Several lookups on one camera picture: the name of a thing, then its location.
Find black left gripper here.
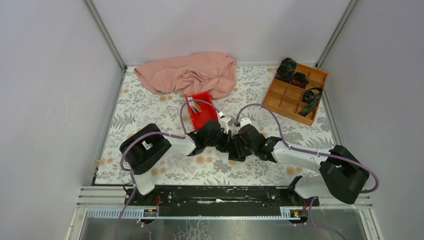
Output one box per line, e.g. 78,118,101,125
204,128,236,154

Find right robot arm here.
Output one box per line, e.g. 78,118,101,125
234,124,371,206

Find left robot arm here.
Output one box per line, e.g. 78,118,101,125
119,120,232,206

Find stack of cards in bin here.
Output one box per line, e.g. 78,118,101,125
187,96,202,114

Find red plastic bin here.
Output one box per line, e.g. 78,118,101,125
185,91,219,130

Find wooden compartment tray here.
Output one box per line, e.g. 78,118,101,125
262,63,329,126

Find pink cloth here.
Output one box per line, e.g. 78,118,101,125
134,52,237,99

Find rolled dark belt middle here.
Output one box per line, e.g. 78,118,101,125
290,72,309,89

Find rolled dark belt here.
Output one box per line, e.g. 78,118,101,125
290,72,309,89
275,57,298,84

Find rolled dark belt top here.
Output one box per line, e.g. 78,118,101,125
275,57,298,84

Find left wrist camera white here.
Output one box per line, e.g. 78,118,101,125
218,111,234,134

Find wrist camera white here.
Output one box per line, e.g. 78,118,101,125
218,111,234,134
235,117,252,128

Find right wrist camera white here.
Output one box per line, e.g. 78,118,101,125
235,117,252,128

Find camouflage strap in tray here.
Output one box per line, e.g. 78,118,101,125
297,87,324,117

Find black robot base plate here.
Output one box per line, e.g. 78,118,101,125
124,185,320,217

